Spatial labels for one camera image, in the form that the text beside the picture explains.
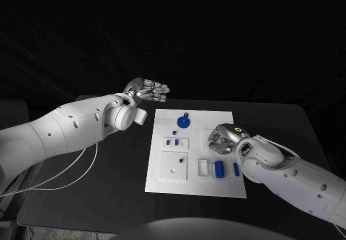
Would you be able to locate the white cable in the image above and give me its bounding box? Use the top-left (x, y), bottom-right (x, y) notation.
top-left (331, 223), bottom-right (346, 237)
top-left (25, 143), bottom-right (99, 191)
top-left (0, 147), bottom-right (87, 198)

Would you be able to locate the blue gear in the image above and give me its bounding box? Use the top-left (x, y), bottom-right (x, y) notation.
top-left (175, 112), bottom-right (193, 129)

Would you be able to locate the thick blue cylinder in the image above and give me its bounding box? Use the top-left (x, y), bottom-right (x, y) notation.
top-left (213, 160), bottom-right (226, 179)

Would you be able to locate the white task board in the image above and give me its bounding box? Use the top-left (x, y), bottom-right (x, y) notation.
top-left (144, 108), bottom-right (247, 199)

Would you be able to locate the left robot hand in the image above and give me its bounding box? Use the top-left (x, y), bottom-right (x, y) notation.
top-left (122, 77), bottom-right (171, 103)

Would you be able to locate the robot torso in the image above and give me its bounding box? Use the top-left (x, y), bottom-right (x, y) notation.
top-left (108, 217), bottom-right (298, 240)

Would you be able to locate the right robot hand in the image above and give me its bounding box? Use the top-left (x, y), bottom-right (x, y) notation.
top-left (206, 123), bottom-right (250, 156)

